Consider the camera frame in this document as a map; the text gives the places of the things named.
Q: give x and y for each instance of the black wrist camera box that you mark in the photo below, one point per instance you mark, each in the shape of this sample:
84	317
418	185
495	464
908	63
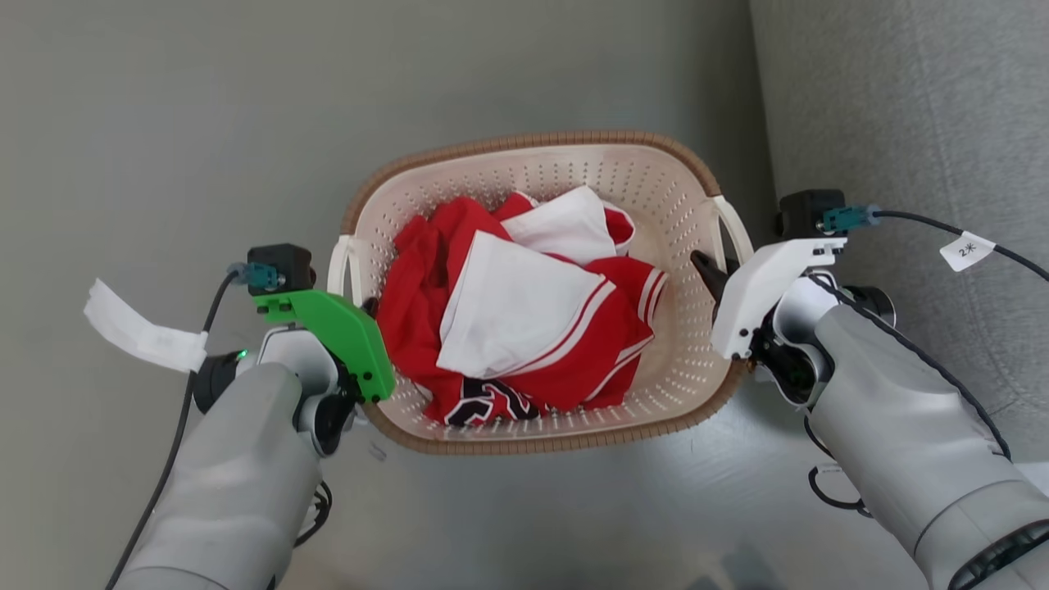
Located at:
283	262
807	211

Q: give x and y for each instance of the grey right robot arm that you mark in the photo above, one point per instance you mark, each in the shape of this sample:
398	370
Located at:
901	410

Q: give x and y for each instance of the blank white paper tag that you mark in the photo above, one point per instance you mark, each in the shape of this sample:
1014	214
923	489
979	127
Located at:
139	332

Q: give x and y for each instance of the white printed paper tag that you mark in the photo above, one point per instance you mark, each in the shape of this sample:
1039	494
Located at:
967	250

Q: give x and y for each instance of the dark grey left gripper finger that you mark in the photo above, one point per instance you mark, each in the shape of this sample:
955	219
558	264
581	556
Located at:
372	308

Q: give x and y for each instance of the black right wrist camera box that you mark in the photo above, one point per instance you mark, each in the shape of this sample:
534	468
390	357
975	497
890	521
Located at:
807	211

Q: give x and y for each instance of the cream perforated laundry basket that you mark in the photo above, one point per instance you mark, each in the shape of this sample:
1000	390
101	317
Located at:
574	164

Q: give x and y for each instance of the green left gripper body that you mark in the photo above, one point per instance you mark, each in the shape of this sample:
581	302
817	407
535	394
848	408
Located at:
344	328

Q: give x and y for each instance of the grey fabric sofa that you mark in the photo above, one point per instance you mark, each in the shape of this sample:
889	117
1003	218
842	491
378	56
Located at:
901	98

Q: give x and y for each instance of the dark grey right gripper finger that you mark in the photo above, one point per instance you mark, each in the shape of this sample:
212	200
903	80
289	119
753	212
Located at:
711	279

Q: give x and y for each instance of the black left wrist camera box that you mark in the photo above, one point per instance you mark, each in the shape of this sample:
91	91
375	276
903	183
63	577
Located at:
283	262

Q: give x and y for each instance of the red and white garment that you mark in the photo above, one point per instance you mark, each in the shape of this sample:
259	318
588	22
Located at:
524	311

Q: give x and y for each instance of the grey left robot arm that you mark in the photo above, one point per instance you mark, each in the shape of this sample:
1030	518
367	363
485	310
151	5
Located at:
238	475

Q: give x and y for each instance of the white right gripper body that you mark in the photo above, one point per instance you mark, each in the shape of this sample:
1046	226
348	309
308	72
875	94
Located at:
758	295

